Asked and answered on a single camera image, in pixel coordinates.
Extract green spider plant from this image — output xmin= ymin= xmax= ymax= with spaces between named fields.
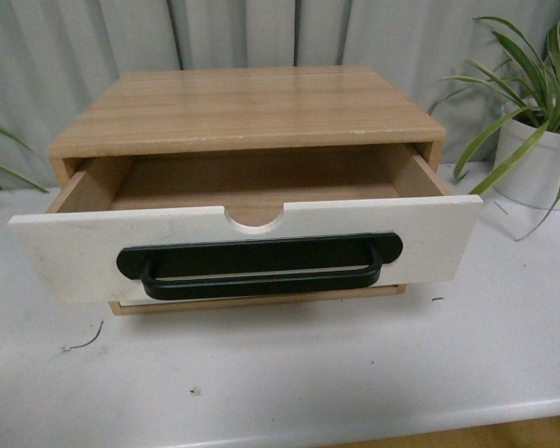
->
xmin=427 ymin=15 xmax=560 ymax=243

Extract white plant pot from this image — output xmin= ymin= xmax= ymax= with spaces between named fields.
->
xmin=494 ymin=118 xmax=560 ymax=210

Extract small dry twig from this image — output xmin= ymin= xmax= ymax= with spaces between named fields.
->
xmin=62 ymin=319 xmax=105 ymax=354

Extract wooden drawer cabinet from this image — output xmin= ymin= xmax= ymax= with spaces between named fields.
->
xmin=45 ymin=65 xmax=408 ymax=317

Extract black drawer handle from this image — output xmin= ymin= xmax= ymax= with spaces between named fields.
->
xmin=116 ymin=232 xmax=403 ymax=301

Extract white-front wooden drawer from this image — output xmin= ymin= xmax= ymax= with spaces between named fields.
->
xmin=9 ymin=144 xmax=483 ymax=313

